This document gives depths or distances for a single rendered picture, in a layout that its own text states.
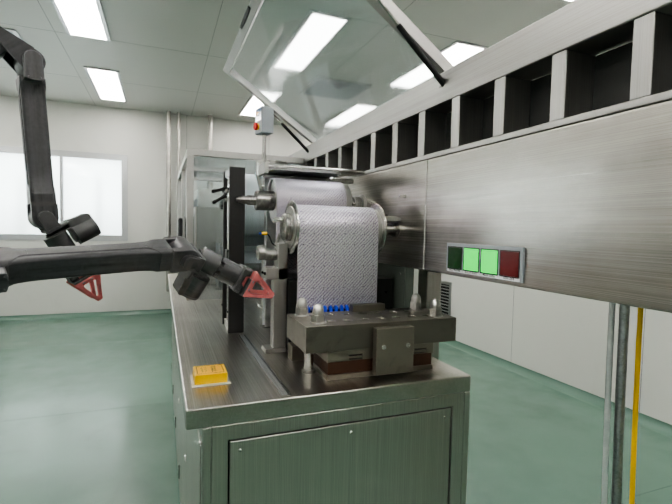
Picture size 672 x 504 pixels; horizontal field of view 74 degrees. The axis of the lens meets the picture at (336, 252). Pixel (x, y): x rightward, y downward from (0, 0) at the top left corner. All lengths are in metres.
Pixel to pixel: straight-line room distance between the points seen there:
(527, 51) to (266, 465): 0.98
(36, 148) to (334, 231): 0.78
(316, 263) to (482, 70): 0.61
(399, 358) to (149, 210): 5.84
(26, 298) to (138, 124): 2.68
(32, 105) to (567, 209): 1.23
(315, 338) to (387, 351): 0.18
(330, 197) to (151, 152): 5.44
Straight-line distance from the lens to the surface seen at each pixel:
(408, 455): 1.15
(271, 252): 1.24
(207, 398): 0.98
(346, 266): 1.22
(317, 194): 1.45
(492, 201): 1.02
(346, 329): 1.03
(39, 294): 6.91
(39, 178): 1.35
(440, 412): 1.15
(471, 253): 1.05
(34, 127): 1.37
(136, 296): 6.77
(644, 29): 0.87
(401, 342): 1.08
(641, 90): 0.84
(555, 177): 0.91
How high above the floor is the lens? 1.25
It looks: 3 degrees down
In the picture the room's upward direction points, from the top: 1 degrees clockwise
